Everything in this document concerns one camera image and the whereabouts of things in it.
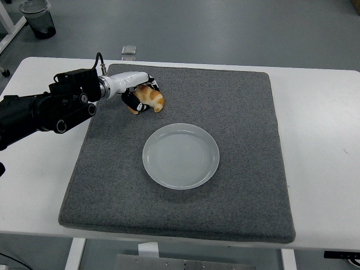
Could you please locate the black floor cable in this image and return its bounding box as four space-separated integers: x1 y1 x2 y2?
0 252 28 270

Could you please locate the round grey plate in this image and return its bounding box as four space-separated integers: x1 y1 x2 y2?
142 123 221 191

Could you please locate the grey felt mat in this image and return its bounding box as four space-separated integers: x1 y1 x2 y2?
58 63 297 244

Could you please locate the black trash bin with bag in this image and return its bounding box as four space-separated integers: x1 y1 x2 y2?
19 0 57 39

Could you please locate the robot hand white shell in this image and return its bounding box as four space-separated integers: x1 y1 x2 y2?
105 71 161 114

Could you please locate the white desk frame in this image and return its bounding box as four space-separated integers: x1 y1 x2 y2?
0 0 28 55

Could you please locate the grey metal plate with screws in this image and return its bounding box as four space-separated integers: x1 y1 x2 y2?
115 254 257 270

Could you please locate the golden croissant bread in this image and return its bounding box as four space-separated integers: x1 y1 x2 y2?
129 85 165 114

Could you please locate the white table leg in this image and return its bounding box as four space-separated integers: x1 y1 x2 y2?
281 249 297 270
64 237 87 270

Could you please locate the black control panel bar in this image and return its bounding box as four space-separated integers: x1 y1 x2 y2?
323 250 360 260

